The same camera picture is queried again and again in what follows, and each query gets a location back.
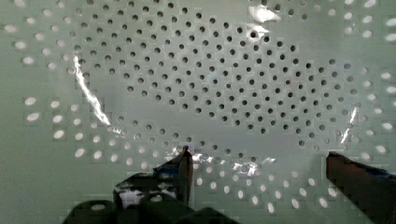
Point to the mint green plastic strainer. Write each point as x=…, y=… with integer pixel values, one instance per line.
x=259, y=91

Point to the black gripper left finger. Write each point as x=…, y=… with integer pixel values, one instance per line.
x=172, y=178

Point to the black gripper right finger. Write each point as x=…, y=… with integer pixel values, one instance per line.
x=371, y=189

